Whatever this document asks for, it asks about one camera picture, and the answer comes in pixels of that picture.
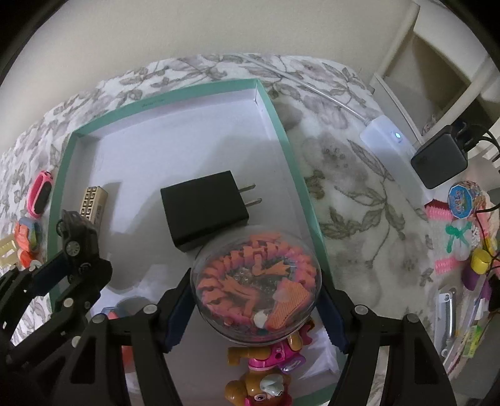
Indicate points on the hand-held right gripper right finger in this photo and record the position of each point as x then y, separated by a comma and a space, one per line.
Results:
336, 324

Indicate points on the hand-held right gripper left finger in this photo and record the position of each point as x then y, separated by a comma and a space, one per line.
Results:
177, 316

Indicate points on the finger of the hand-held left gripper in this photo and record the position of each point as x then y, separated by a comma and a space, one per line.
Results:
93, 283
45, 273

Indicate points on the red glue stick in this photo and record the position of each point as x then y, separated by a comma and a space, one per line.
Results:
26, 258

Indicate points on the orange and blue toy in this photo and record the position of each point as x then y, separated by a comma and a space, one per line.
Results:
27, 234

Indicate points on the cream hair claw clip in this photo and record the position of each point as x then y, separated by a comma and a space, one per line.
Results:
8, 252

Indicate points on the black toy car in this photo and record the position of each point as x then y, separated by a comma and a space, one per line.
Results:
78, 234

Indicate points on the pink and purple toy figure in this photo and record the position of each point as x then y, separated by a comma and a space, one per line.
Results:
269, 351

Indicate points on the gold harmonica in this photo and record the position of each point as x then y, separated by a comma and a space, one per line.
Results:
93, 203

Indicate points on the pink watch band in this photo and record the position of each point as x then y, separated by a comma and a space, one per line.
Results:
41, 193

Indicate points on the round clear case of beads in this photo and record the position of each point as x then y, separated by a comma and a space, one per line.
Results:
256, 281

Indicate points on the brown and pink bear toy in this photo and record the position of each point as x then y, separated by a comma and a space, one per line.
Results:
254, 390

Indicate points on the black charger plug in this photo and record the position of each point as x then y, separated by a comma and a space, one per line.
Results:
203, 210

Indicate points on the teal cardboard box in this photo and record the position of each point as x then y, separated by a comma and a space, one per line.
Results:
156, 156

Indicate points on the silver nail clipper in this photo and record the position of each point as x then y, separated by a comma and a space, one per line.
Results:
447, 312

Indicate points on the pink crocheted mat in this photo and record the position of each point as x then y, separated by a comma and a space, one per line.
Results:
445, 269

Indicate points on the clear stationery pouch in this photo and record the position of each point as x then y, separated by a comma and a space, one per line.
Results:
468, 335

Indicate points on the purple plastic toy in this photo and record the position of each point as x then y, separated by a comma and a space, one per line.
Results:
470, 279

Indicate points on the green bow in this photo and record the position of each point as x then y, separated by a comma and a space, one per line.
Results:
456, 234

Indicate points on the yellow plastic cylinder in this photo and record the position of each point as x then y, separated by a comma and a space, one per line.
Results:
480, 259

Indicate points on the round blue printed tin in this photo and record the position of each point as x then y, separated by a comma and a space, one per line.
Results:
463, 201

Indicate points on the white power strip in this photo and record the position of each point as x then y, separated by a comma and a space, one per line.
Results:
390, 152

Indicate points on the black power adapter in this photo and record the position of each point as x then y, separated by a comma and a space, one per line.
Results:
439, 156

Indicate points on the white shelf unit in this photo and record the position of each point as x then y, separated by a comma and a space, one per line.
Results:
441, 58

